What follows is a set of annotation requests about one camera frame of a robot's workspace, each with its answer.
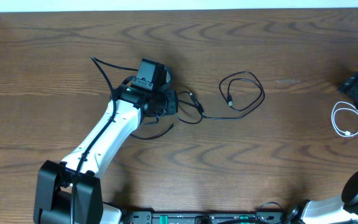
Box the black usb-a cable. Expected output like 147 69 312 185
174 70 265 124

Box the white usb cable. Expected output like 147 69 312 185
331 101 358 138

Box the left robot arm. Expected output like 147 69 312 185
33 58 178 223

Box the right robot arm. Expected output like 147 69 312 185
281 72 358 224

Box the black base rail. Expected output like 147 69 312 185
103 201 295 224

